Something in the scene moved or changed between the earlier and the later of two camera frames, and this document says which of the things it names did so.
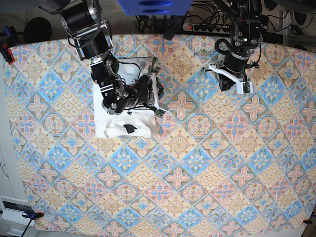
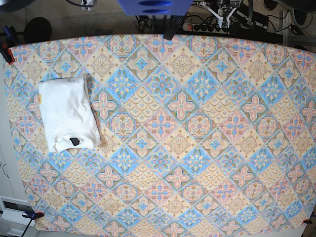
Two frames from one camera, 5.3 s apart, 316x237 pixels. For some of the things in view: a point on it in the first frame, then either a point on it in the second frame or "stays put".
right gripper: [227, 80] -> [220, 19]
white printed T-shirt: [136, 122] -> [68, 118]
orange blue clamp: [32, 215] stays put
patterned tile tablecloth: [218, 162] stays put
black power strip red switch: [207, 28] stays put
